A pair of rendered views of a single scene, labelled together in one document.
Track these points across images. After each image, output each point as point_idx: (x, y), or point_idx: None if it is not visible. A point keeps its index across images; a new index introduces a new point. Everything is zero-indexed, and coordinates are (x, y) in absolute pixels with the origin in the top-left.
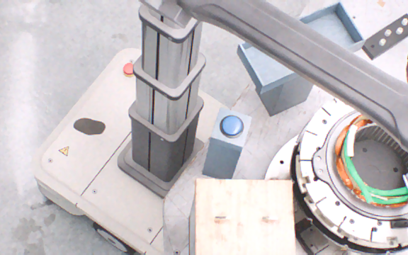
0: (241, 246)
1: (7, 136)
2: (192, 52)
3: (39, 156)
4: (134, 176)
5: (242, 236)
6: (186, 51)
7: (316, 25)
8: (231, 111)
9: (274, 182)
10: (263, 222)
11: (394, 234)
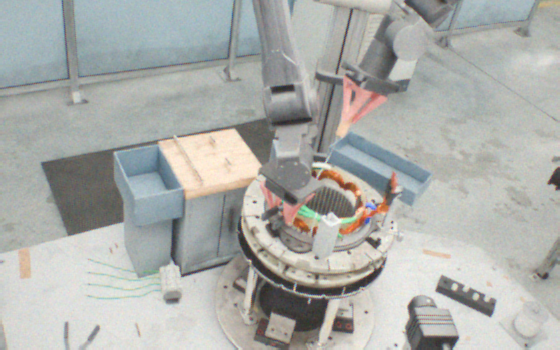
0: (197, 157)
1: None
2: (327, 122)
3: None
4: None
5: (206, 157)
6: (321, 107)
7: (405, 177)
8: None
9: (259, 165)
10: (224, 165)
11: (261, 230)
